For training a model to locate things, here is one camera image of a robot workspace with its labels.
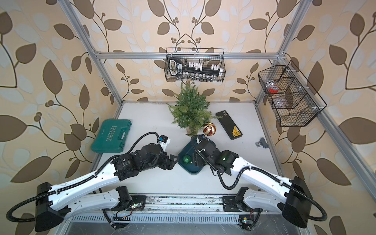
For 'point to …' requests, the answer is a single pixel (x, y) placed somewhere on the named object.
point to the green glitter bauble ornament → (187, 159)
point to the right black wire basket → (293, 101)
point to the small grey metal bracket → (262, 142)
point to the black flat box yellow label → (230, 129)
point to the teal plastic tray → (189, 150)
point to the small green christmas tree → (191, 110)
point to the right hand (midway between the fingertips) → (197, 156)
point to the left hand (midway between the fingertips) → (172, 155)
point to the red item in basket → (274, 89)
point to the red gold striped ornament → (209, 129)
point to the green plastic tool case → (111, 136)
